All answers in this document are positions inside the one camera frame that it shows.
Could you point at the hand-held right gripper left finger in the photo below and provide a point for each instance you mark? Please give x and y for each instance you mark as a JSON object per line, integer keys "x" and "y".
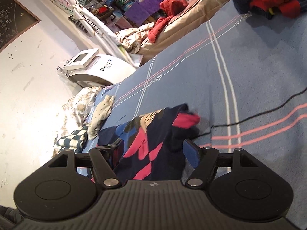
{"x": 100, "y": 164}

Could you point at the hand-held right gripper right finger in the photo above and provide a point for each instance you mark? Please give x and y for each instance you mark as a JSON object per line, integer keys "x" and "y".
{"x": 191, "y": 154}

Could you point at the navy printed small garment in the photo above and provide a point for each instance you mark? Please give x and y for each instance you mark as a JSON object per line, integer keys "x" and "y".
{"x": 153, "y": 148}

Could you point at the blue white checkered cloth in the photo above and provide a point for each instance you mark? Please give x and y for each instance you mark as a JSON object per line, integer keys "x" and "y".
{"x": 72, "y": 140}

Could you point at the cream polka-dot cloth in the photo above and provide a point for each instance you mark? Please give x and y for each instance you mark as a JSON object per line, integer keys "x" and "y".
{"x": 102, "y": 115}

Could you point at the beige floral cloth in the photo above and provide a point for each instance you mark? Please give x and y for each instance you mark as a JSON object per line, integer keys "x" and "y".
{"x": 81, "y": 103}

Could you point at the white machine with screen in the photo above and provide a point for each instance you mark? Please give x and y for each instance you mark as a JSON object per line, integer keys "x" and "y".
{"x": 105, "y": 68}

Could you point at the cream crumpled quilt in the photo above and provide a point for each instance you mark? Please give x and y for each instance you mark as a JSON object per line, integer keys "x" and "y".
{"x": 134, "y": 37}

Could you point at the white striped hanging cloth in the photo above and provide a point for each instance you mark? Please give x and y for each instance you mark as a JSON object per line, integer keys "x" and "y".
{"x": 96, "y": 26}

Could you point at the red crumpled garment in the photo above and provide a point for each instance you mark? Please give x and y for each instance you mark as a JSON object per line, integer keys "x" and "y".
{"x": 165, "y": 16}

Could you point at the purple cloth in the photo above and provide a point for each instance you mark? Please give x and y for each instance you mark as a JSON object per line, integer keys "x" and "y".
{"x": 153, "y": 2}

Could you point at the cluttered shelf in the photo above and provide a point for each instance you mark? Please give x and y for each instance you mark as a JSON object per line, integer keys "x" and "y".
{"x": 115, "y": 2}

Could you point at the navy knit garment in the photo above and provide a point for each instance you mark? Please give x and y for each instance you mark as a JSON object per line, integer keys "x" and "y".
{"x": 242, "y": 0}

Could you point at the framed chalkboard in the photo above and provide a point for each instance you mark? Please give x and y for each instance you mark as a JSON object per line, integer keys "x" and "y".
{"x": 14, "y": 19}

